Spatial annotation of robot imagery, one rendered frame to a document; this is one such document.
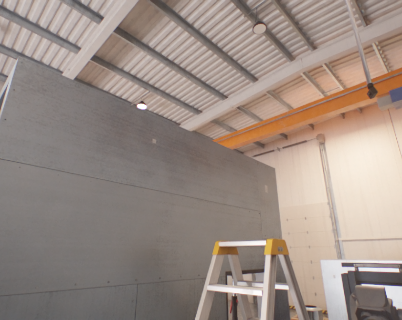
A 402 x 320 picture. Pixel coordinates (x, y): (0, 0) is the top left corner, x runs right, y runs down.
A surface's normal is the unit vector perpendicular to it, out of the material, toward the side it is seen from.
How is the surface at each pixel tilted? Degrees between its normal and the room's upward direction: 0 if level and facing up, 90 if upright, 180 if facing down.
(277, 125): 90
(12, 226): 90
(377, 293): 43
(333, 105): 90
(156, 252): 90
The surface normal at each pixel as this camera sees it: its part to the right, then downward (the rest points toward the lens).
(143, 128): 0.72, -0.24
